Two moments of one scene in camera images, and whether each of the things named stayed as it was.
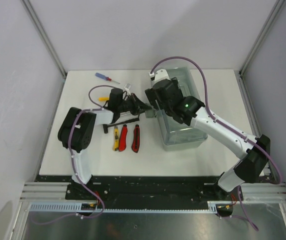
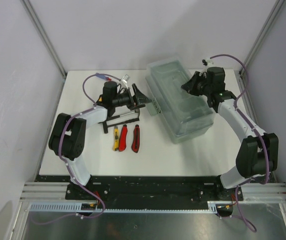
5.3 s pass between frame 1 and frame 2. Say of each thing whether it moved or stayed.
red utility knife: stayed
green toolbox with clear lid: moved
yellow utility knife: stayed
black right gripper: moved
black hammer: stayed
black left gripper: moved
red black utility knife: stayed
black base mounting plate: stayed
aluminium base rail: stayed
